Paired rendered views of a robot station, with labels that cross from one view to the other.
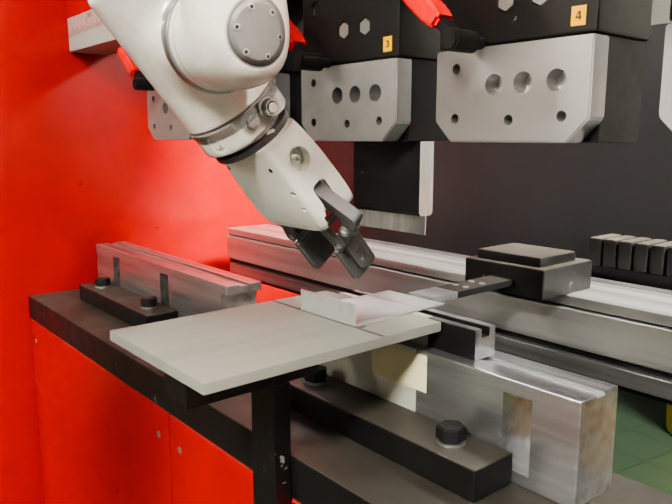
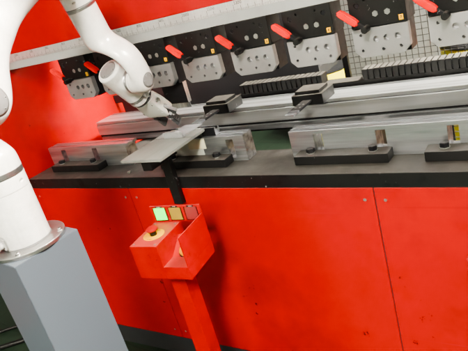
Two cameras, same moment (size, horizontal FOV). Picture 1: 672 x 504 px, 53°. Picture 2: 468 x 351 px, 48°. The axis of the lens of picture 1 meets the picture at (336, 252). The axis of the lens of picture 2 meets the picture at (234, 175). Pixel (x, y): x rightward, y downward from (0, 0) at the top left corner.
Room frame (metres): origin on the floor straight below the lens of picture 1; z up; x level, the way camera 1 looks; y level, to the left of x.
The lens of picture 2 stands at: (-1.16, 0.26, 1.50)
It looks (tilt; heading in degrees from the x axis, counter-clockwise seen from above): 21 degrees down; 347
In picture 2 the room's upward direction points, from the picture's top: 16 degrees counter-clockwise
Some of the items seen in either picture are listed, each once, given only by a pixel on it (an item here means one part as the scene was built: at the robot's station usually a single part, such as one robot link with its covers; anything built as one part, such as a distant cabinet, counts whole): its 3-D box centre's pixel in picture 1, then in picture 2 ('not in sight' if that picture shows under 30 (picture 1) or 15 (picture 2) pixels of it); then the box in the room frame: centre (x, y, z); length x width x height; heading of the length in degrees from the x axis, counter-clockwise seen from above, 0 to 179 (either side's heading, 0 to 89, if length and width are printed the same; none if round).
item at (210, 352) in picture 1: (279, 330); (163, 145); (0.63, 0.05, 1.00); 0.26 x 0.18 x 0.01; 130
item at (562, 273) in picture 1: (492, 275); (212, 109); (0.82, -0.19, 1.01); 0.26 x 0.12 x 0.05; 130
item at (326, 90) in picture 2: not in sight; (304, 100); (0.51, -0.45, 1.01); 0.26 x 0.12 x 0.05; 130
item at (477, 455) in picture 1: (375, 422); (195, 161); (0.65, -0.04, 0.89); 0.30 x 0.05 x 0.03; 40
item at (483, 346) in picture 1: (409, 321); (194, 131); (0.70, -0.08, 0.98); 0.20 x 0.03 x 0.03; 40
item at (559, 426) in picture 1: (425, 383); (205, 147); (0.68, -0.09, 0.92); 0.39 x 0.06 x 0.10; 40
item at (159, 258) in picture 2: not in sight; (170, 241); (0.41, 0.16, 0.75); 0.20 x 0.16 x 0.18; 46
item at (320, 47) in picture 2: not in sight; (315, 33); (0.28, -0.43, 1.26); 0.15 x 0.09 x 0.17; 40
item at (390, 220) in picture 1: (391, 186); (177, 95); (0.72, -0.06, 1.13); 0.10 x 0.02 x 0.10; 40
